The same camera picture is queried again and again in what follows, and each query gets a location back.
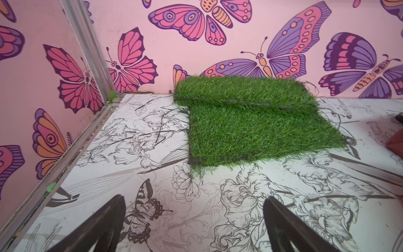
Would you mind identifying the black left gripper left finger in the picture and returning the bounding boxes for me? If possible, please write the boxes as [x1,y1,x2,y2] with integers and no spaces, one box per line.
[49,194,126,252]

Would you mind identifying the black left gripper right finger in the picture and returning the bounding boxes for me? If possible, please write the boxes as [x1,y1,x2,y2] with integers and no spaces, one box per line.
[263,196,338,252]

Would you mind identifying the dark red gift box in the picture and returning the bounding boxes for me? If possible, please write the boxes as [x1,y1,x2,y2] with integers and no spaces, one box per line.
[386,129,403,158]

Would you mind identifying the green artificial grass mat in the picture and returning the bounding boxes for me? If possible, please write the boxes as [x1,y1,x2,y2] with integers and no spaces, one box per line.
[173,76,347,170]

